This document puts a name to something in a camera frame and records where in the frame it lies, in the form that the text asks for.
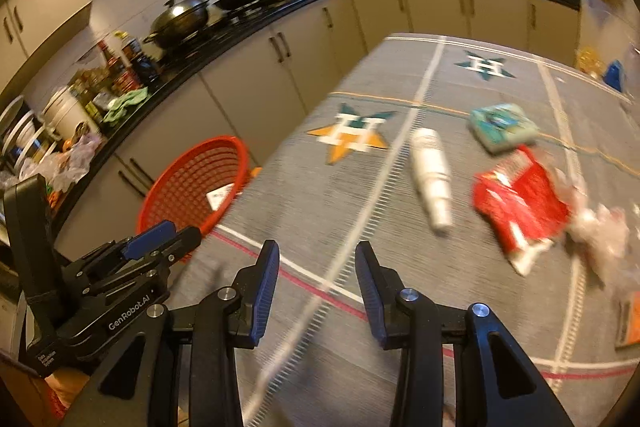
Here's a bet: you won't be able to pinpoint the dark sauce bottles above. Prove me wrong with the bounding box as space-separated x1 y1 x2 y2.
67 67 126 118

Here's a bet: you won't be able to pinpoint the teal tissue pack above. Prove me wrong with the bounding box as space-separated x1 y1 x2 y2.
467 103 541 155

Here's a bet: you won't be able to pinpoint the blue plastic bag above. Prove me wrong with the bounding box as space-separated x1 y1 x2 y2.
602 61 626 92

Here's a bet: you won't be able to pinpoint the grey printed tablecloth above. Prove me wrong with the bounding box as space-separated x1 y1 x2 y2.
170 34 640 427

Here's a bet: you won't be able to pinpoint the dark lidded wok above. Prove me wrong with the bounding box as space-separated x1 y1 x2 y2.
144 0 211 50

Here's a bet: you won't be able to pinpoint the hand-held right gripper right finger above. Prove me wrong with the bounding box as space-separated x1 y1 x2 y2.
354 241 576 427

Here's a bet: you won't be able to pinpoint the gas stove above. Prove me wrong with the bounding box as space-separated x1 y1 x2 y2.
160 2 296 52

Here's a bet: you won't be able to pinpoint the yellow cap soy bottle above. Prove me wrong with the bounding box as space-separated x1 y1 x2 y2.
121 33 146 75

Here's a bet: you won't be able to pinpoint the red label sauce bottle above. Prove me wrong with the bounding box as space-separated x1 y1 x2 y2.
97 39 118 75

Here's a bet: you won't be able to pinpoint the red plastic basket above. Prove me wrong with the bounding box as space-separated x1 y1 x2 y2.
136 136 251 263

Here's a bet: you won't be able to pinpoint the green dish cloth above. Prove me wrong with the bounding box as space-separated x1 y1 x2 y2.
102 87 150 124

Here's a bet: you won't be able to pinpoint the red snack wrapper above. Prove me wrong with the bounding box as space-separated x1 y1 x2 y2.
472 146 573 278

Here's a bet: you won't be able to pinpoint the white plastic bottle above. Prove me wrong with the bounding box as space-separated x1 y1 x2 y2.
409 127 453 235

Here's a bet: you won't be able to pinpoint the clear plastic bag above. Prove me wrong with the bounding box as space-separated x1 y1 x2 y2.
565 202 632 293

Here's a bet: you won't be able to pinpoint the yellow snack bag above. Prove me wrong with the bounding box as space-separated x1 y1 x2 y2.
577 48 606 75

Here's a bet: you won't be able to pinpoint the white rice cooker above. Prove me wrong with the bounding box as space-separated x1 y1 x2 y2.
42 87 101 142

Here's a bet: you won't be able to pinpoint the row of beige cabinets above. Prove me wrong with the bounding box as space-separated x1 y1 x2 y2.
50 0 581 238

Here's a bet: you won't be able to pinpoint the white red-edged wrapper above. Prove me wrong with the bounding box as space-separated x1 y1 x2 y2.
206 184 238 210

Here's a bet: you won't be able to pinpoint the dish rack with plates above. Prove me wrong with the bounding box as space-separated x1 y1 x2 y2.
0 97 56 178

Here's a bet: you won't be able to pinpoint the crumpled plastic bags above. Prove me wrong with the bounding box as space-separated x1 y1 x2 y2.
20 132 106 192

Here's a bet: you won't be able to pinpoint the orange cardboard box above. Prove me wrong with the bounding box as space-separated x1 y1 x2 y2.
615 294 640 350

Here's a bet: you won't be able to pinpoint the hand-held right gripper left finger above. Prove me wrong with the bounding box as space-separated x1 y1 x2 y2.
60 239 281 427

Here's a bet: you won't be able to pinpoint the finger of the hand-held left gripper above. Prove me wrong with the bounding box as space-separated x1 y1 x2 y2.
127 226 203 280
82 220 177 275

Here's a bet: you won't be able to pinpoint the beige wall cabinet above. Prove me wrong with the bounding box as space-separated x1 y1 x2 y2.
0 0 93 72

